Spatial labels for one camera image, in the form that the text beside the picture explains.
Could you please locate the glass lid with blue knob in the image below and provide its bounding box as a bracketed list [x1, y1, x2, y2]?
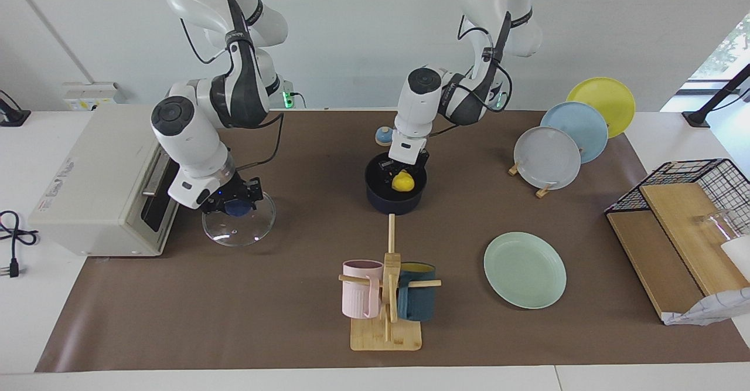
[202, 191, 276, 247]

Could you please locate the wooden plate rack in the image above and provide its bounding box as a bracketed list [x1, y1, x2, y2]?
[508, 165, 557, 199]

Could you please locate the grey plate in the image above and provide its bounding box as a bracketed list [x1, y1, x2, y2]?
[514, 126, 582, 191]

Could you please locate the pale green plate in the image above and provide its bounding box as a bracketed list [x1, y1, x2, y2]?
[484, 232, 567, 310]

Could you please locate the light blue plate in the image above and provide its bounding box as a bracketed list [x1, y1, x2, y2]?
[540, 101, 609, 164]

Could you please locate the yellow plate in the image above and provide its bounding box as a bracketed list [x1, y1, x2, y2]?
[566, 77, 636, 140]

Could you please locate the dark blue saucepan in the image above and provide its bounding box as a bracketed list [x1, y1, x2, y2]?
[364, 152, 427, 216]

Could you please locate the brown table mat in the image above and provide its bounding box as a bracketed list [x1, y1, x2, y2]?
[35, 110, 750, 373]

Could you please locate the beige toaster oven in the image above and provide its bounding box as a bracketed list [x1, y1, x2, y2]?
[28, 105, 182, 257]

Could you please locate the pink mug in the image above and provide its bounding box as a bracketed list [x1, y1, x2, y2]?
[342, 260, 384, 319]

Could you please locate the teal mug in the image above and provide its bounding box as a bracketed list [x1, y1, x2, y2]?
[397, 262, 437, 322]

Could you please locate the wooden mug rack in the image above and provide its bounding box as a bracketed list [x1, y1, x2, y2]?
[339, 214, 442, 352]

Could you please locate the black table clamp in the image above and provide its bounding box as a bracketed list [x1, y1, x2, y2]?
[0, 89, 31, 127]

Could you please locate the dark wooden cutting board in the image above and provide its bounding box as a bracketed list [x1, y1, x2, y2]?
[606, 209, 704, 321]

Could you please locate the light wooden cutting board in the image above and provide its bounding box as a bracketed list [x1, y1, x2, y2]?
[639, 182, 750, 297]

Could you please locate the black clamp stand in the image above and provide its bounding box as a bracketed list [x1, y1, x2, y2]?
[681, 63, 750, 128]

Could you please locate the clear glass cup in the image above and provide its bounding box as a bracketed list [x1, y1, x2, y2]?
[694, 209, 742, 245]

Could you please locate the white patterned cloth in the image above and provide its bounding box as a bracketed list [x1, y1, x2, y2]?
[662, 287, 750, 326]

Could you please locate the white cup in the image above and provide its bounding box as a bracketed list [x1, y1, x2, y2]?
[721, 236, 750, 281]

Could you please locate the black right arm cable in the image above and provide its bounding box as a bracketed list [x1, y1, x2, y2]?
[179, 19, 285, 169]

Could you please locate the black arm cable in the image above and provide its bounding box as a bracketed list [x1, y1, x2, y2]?
[179, 19, 285, 169]
[457, 16, 514, 116]

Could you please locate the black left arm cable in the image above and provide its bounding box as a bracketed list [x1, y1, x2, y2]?
[457, 16, 514, 116]

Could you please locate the white wall socket box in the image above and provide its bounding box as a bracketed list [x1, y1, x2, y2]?
[62, 82, 121, 111]

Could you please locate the black power cable with plug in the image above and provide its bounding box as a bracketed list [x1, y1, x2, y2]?
[0, 210, 40, 278]

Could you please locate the black wire basket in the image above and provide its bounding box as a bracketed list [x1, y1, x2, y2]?
[605, 158, 750, 236]

